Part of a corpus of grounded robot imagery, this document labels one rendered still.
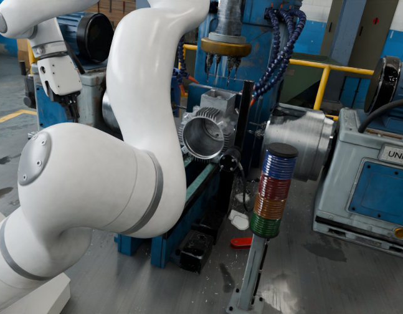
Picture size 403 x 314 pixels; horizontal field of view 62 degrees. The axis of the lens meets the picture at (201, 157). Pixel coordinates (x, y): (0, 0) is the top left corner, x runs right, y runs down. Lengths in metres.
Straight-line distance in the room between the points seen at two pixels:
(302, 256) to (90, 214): 0.78
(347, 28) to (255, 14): 4.82
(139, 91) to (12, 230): 0.26
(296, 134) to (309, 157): 0.08
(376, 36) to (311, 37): 1.03
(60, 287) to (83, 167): 0.48
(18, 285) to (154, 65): 0.38
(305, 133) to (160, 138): 0.68
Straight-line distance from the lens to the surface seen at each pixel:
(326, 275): 1.05
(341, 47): 6.17
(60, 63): 0.99
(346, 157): 1.08
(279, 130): 1.09
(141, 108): 0.49
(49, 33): 0.98
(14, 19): 0.92
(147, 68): 0.49
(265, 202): 0.67
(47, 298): 0.80
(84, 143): 0.39
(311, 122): 1.12
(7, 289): 0.60
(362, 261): 1.16
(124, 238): 0.94
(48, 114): 1.46
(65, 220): 0.41
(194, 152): 1.22
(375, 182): 1.10
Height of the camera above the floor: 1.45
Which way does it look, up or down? 25 degrees down
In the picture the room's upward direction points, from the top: 7 degrees clockwise
